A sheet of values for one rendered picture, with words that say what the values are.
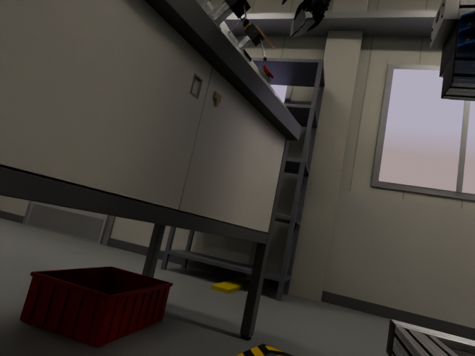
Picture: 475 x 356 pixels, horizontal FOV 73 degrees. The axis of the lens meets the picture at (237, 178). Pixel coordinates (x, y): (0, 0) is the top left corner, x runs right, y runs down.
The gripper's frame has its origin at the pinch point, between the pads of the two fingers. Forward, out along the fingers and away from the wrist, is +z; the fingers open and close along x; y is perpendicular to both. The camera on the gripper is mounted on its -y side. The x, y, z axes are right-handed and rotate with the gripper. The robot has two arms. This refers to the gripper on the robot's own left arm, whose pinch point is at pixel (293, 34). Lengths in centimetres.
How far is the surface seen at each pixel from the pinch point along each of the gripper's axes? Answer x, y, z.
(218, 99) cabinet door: 11.2, -39.5, 17.9
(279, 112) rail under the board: -11.3, -14.4, 20.2
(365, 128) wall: -119, 135, 44
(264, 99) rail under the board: -2.1, -22.7, 16.5
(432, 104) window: -145, 142, -1
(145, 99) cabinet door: 25, -61, 17
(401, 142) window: -141, 121, 31
